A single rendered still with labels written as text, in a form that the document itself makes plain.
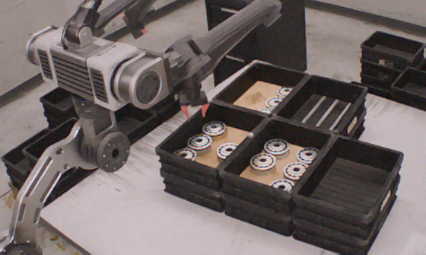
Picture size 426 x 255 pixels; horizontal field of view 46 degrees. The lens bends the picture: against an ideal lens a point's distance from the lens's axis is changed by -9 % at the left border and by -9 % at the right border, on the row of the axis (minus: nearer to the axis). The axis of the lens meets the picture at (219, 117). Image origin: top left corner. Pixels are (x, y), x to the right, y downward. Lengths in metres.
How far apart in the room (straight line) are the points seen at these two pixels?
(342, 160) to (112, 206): 0.96
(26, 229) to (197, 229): 0.68
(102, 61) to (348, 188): 1.04
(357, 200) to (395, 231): 0.21
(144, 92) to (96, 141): 0.37
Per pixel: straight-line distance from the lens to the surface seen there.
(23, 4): 4.79
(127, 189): 2.34
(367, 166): 2.15
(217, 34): 1.66
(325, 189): 2.03
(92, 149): 1.79
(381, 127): 2.61
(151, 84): 1.49
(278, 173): 2.11
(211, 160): 2.20
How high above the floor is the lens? 2.16
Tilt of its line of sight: 33 degrees down
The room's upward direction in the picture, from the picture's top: 6 degrees counter-clockwise
